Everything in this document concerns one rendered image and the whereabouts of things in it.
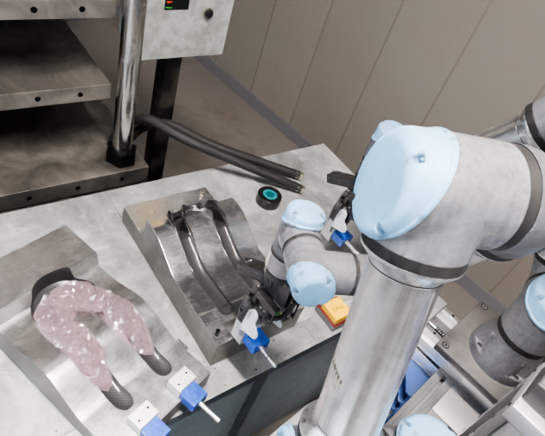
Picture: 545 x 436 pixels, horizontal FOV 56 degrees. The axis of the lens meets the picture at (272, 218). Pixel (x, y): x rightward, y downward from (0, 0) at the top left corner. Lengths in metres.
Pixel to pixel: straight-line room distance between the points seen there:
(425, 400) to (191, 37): 1.23
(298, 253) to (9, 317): 0.65
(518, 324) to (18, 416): 1.02
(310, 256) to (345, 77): 2.30
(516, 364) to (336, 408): 0.63
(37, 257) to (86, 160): 0.52
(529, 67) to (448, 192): 2.12
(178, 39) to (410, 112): 1.54
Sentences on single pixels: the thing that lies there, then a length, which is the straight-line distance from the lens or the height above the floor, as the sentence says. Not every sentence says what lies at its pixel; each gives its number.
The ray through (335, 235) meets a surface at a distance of 1.46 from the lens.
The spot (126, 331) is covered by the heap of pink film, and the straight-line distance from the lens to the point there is 1.17.
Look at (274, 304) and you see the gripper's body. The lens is 1.04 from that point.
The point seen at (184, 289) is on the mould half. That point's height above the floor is 0.88.
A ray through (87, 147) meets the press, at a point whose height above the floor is 0.79.
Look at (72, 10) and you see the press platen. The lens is 1.46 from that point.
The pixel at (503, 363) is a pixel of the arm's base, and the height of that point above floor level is 1.08.
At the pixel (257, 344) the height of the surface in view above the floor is 0.94.
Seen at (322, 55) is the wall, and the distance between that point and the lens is 3.18.
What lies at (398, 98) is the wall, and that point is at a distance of 2.91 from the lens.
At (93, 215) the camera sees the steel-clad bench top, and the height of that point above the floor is 0.80.
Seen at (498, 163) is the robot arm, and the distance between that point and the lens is 0.53.
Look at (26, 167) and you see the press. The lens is 1.69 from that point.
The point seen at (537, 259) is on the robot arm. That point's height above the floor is 1.24.
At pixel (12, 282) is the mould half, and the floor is 0.91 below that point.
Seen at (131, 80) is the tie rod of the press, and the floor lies 1.09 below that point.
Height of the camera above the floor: 1.89
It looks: 42 degrees down
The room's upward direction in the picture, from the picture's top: 21 degrees clockwise
